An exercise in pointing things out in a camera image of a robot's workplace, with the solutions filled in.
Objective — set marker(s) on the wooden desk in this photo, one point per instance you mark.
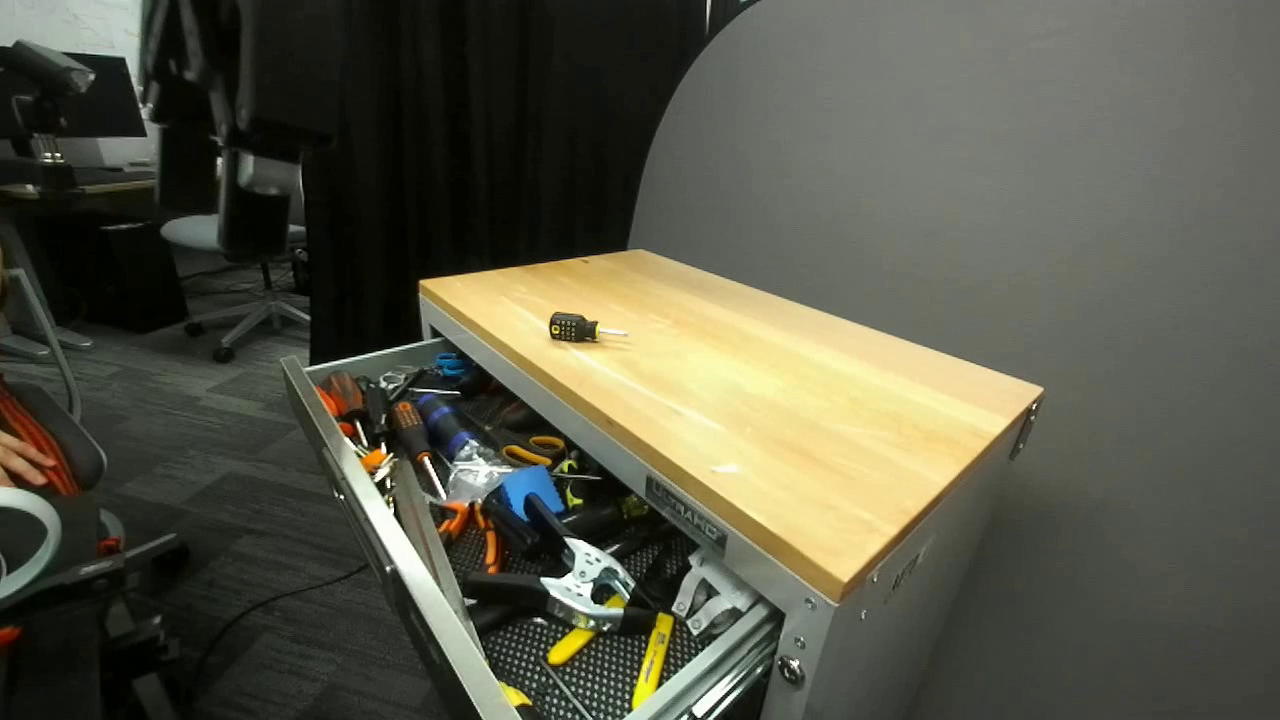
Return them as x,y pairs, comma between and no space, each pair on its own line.
82,190

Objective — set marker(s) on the gray rounded partition panel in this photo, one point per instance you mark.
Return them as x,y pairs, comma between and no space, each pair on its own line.
1066,266

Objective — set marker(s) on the gray tool cabinet wooden top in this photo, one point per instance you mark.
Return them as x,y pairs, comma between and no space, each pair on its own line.
744,384

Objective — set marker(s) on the open metal tool drawer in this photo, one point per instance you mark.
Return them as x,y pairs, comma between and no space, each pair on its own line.
401,534

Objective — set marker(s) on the gray office chair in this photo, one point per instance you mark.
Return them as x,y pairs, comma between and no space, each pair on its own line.
213,232

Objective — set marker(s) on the white metal bracket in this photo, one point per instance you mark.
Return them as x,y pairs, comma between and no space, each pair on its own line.
712,592

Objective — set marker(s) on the person's bare hand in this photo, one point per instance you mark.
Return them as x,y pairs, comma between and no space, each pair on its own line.
20,462

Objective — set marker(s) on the black under-desk cabinet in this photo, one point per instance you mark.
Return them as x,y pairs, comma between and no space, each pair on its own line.
112,272

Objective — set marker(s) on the black computer monitor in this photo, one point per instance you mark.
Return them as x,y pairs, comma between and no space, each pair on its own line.
112,96

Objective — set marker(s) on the yellow grip pliers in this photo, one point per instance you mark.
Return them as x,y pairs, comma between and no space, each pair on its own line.
536,449

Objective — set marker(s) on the black curtain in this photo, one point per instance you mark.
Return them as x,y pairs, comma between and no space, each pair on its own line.
521,132

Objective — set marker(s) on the silver spring clamp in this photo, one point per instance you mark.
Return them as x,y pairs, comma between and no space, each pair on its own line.
586,573

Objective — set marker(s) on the black mesh drawer liner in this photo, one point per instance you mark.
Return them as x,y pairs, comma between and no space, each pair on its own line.
603,674

